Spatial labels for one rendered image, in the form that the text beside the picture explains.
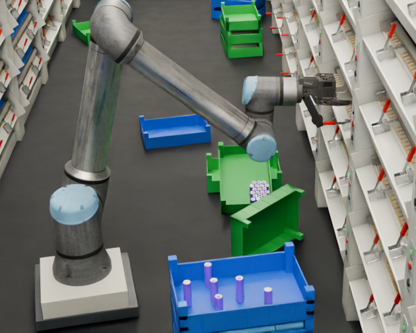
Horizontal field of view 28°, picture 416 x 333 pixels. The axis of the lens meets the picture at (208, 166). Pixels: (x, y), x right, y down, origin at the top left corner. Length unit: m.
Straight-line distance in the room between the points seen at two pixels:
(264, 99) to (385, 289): 0.73
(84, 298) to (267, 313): 0.90
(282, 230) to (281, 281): 1.08
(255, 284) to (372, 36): 0.72
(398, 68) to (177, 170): 1.72
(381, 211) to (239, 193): 1.18
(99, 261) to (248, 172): 0.91
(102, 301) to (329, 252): 0.85
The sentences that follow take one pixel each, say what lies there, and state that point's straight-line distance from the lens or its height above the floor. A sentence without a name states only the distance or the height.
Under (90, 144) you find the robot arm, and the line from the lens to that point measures 2.64.
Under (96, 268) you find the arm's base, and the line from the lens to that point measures 2.64.
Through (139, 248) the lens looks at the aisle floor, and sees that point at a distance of 3.02.
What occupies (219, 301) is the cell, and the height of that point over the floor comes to 0.54.
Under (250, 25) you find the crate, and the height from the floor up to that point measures 0.19.
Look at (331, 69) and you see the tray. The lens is 2.99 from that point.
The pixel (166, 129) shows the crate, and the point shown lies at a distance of 3.89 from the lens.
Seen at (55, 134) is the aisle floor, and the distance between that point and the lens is 3.95.
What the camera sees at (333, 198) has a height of 0.16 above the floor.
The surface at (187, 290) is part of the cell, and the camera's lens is 1.88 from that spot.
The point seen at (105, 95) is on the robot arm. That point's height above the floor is 0.66.
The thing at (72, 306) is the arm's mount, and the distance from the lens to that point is 2.61.
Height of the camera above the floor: 1.64
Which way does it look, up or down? 28 degrees down
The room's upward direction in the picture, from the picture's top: 2 degrees counter-clockwise
